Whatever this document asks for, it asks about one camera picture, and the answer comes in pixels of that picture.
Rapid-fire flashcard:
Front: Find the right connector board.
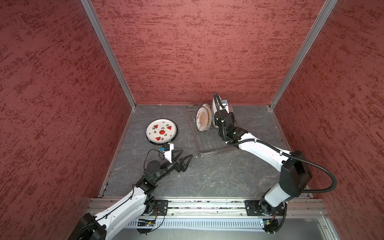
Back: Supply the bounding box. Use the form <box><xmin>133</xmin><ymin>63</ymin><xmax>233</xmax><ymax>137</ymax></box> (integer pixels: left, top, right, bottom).
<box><xmin>263</xmin><ymin>219</ymin><xmax>279</xmax><ymax>233</ymax></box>

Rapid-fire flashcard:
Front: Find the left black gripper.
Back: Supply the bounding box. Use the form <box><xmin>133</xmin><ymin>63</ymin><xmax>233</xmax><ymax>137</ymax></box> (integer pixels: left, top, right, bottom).
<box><xmin>154</xmin><ymin>148</ymin><xmax>193</xmax><ymax>183</ymax></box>

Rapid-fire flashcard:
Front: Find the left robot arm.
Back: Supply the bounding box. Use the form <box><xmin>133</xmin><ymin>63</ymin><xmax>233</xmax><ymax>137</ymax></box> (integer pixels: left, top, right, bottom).
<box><xmin>69</xmin><ymin>150</ymin><xmax>193</xmax><ymax>240</ymax></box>

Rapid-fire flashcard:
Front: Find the black striped rim plate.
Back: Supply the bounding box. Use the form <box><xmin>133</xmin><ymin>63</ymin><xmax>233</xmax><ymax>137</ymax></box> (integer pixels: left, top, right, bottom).
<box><xmin>145</xmin><ymin>119</ymin><xmax>179</xmax><ymax>145</ymax></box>

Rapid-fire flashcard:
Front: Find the connector board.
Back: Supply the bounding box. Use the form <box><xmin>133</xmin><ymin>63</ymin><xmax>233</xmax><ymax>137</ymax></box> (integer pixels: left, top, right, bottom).
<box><xmin>263</xmin><ymin>219</ymin><xmax>279</xmax><ymax>233</ymax></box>
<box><xmin>137</xmin><ymin>219</ymin><xmax>157</xmax><ymax>228</ymax></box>

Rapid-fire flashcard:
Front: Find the left connector board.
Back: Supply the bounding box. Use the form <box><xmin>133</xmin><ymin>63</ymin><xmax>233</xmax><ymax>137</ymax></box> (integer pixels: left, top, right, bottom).
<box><xmin>137</xmin><ymin>219</ymin><xmax>157</xmax><ymax>228</ymax></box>

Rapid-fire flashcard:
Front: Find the wire dish rack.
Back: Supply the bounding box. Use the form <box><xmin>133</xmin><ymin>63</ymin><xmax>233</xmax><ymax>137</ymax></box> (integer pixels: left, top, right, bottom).
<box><xmin>187</xmin><ymin>105</ymin><xmax>237</xmax><ymax>158</ymax></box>

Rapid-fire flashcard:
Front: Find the corner aluminium profile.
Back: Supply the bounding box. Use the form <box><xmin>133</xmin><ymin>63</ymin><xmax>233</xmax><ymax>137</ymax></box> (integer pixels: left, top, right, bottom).
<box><xmin>81</xmin><ymin>0</ymin><xmax>137</xmax><ymax>110</ymax></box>
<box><xmin>269</xmin><ymin>0</ymin><xmax>338</xmax><ymax>111</ymax></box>

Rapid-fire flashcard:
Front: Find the orange sunburst plate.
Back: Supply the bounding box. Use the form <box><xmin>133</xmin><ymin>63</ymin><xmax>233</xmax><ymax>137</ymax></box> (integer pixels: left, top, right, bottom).
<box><xmin>227</xmin><ymin>103</ymin><xmax>233</xmax><ymax>114</ymax></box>
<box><xmin>203</xmin><ymin>103</ymin><xmax>212</xmax><ymax>132</ymax></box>
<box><xmin>196</xmin><ymin>105</ymin><xmax>210</xmax><ymax>132</ymax></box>

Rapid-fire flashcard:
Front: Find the left corner aluminium profile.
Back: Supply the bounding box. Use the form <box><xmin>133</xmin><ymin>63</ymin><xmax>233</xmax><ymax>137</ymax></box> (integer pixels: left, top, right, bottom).
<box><xmin>81</xmin><ymin>0</ymin><xmax>137</xmax><ymax>110</ymax></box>

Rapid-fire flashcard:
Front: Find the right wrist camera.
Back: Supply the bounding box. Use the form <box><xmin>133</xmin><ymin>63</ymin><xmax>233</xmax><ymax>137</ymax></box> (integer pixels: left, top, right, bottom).
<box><xmin>222</xmin><ymin>100</ymin><xmax>229</xmax><ymax>107</ymax></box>

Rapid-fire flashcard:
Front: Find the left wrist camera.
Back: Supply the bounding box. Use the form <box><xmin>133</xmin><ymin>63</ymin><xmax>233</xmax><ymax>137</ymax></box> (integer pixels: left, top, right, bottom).
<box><xmin>161</xmin><ymin>143</ymin><xmax>174</xmax><ymax>163</ymax></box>

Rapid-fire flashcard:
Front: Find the watermelon blue rim plate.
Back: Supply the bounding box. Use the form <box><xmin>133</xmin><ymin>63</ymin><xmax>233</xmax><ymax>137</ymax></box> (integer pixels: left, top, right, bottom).
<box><xmin>146</xmin><ymin>118</ymin><xmax>178</xmax><ymax>144</ymax></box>

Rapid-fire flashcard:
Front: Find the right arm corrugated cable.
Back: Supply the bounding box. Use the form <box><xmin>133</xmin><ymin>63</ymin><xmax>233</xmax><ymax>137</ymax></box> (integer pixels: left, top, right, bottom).
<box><xmin>213</xmin><ymin>92</ymin><xmax>338</xmax><ymax>233</ymax></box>

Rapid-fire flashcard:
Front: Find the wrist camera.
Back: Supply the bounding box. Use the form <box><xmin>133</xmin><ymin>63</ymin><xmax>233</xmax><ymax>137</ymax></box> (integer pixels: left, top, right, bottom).
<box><xmin>222</xmin><ymin>100</ymin><xmax>229</xmax><ymax>107</ymax></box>
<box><xmin>161</xmin><ymin>143</ymin><xmax>174</xmax><ymax>163</ymax></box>

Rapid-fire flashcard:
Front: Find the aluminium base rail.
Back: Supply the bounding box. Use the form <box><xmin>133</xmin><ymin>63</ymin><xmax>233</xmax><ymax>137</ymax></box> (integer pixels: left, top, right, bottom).
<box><xmin>86</xmin><ymin>198</ymin><xmax>339</xmax><ymax>240</ymax></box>

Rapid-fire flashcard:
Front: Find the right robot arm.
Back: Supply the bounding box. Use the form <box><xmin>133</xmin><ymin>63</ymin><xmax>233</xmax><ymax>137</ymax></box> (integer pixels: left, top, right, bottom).
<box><xmin>214</xmin><ymin>110</ymin><xmax>312</xmax><ymax>216</ymax></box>

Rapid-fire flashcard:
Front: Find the red character plate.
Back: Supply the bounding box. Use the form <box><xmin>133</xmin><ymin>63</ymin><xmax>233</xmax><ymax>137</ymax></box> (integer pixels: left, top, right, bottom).
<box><xmin>211</xmin><ymin>97</ymin><xmax>219</xmax><ymax>129</ymax></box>

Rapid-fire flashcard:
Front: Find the right corner aluminium profile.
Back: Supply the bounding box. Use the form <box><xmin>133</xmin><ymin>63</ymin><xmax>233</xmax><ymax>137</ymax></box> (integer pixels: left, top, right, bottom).
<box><xmin>269</xmin><ymin>0</ymin><xmax>338</xmax><ymax>111</ymax></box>

